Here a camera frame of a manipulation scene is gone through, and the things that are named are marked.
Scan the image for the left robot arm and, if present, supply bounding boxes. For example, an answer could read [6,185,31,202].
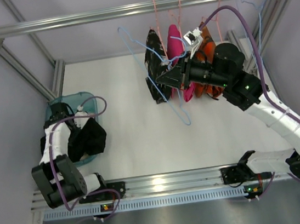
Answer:
[31,102,107,209]

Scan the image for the aluminium hanging rail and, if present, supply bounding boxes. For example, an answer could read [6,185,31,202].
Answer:
[0,0,226,39]

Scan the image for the pink hanger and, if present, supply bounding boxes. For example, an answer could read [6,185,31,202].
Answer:
[168,0,182,37]
[151,0,168,59]
[200,0,228,44]

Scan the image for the slotted cable duct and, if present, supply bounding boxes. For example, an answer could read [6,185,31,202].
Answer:
[43,185,262,221]

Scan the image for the black trousers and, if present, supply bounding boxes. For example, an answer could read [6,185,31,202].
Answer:
[39,116,107,170]

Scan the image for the orange patterned garment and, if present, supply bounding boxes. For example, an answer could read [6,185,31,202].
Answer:
[194,26,224,100]

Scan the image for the pink hanger middle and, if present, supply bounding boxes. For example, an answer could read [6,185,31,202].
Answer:
[168,0,182,37]

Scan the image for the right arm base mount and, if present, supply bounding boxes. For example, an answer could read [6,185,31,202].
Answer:
[220,165,258,185]

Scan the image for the blue wire hanger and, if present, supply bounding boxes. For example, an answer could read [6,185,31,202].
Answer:
[117,26,192,126]

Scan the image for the empty blue hanger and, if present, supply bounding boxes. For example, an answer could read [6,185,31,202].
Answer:
[240,0,267,52]

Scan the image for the pink hanger left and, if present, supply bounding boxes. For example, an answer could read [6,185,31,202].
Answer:
[151,0,168,59]

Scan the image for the teal plastic basket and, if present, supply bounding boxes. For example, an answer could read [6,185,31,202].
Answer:
[45,91,106,167]

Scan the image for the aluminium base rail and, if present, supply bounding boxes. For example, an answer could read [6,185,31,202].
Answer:
[27,154,300,215]

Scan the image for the black white patterned garment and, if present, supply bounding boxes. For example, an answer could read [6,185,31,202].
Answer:
[144,29,172,104]

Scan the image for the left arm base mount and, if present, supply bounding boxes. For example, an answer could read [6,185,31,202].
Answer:
[79,181,126,204]

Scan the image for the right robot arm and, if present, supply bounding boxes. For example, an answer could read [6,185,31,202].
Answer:
[156,43,300,182]

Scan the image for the pink garment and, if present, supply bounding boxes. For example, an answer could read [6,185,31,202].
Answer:
[167,24,195,102]

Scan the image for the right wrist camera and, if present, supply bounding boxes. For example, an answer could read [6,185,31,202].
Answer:
[183,27,203,59]

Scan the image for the pink hanger right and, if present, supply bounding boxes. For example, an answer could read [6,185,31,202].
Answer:
[200,0,228,44]

